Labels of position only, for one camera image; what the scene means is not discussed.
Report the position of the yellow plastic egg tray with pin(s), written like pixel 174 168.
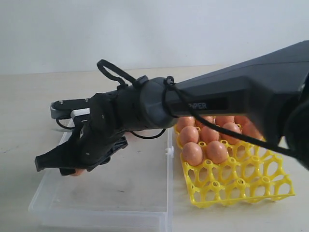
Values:
pixel 250 174

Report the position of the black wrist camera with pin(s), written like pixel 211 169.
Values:
pixel 62 109

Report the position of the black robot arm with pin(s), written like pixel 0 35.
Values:
pixel 272 91

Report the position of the clear plastic bin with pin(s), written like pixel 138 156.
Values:
pixel 133 192

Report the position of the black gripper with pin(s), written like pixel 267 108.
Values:
pixel 91 144

